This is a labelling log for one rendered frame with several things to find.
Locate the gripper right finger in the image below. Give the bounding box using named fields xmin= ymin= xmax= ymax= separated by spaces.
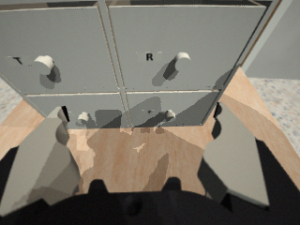
xmin=197 ymin=102 xmax=300 ymax=225

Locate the grey chest of drawers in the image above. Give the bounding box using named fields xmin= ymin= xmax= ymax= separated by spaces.
xmin=0 ymin=0 xmax=279 ymax=129

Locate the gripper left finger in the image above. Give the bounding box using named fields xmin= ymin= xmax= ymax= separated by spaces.
xmin=0 ymin=106 xmax=81 ymax=225

